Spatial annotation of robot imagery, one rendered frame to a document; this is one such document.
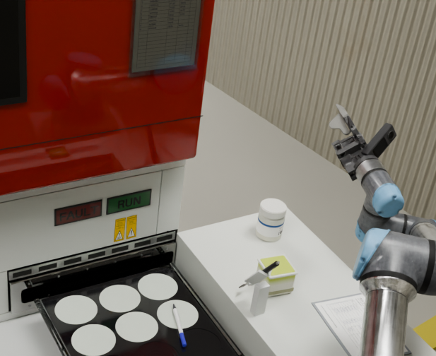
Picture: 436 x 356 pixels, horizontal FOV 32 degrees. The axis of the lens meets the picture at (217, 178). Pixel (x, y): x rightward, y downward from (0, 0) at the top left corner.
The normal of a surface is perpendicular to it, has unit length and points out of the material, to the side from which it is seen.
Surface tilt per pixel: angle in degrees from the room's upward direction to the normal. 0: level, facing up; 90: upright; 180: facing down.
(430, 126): 90
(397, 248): 24
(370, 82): 90
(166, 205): 90
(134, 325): 0
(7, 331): 0
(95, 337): 0
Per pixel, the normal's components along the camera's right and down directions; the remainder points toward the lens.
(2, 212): 0.50, 0.52
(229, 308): -0.86, 0.18
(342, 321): 0.12, -0.83
